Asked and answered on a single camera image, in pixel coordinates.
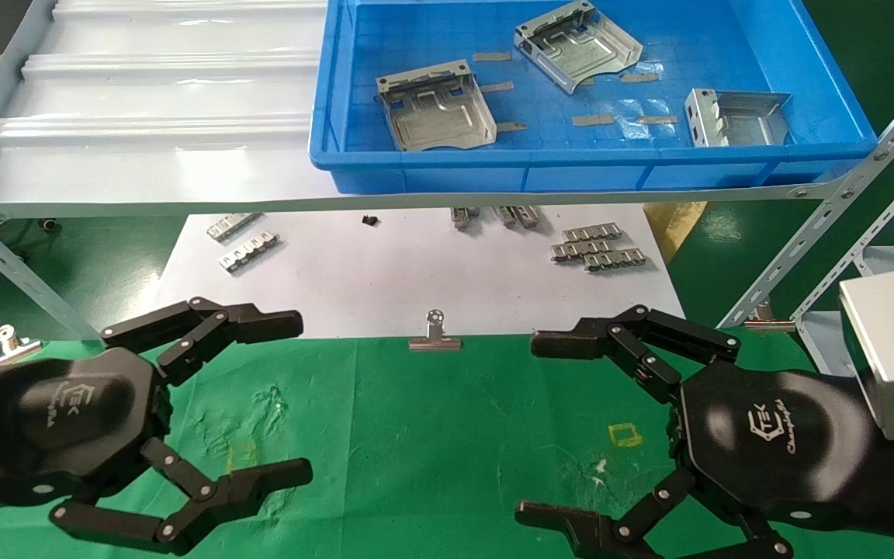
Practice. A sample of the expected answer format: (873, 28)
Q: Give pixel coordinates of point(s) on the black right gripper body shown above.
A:
(773, 442)

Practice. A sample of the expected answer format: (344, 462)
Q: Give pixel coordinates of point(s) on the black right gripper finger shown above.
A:
(571, 524)
(571, 341)

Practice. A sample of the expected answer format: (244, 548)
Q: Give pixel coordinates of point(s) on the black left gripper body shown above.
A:
(59, 419)

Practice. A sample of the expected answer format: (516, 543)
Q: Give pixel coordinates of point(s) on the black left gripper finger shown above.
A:
(261, 324)
(261, 481)

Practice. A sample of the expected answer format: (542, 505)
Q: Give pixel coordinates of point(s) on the silver sheet metal bracket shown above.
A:
(583, 50)
(439, 116)
(750, 124)

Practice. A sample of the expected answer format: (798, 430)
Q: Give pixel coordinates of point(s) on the small silver slotted metal part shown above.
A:
(615, 260)
(233, 227)
(528, 217)
(249, 252)
(462, 217)
(592, 232)
(580, 250)
(506, 216)

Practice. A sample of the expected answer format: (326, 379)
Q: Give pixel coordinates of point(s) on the silver binder clip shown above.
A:
(767, 320)
(435, 340)
(8, 345)

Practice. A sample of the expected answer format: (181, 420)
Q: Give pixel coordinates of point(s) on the grey metal side shelf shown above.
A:
(823, 341)

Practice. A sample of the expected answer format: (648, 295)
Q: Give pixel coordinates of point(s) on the brown cardboard piece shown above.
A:
(676, 225)

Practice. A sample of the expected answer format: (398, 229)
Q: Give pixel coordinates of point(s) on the white paper sheet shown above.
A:
(416, 279)

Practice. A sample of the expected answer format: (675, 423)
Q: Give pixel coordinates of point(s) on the white corrugated shelf panel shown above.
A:
(160, 155)

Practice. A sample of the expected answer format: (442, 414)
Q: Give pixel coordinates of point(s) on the blue plastic bin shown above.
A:
(672, 167)

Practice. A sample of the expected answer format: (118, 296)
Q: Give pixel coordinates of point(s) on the grey tape strip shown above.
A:
(657, 119)
(511, 126)
(593, 120)
(497, 87)
(640, 78)
(491, 57)

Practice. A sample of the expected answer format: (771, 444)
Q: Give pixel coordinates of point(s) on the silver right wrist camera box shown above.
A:
(893, 341)

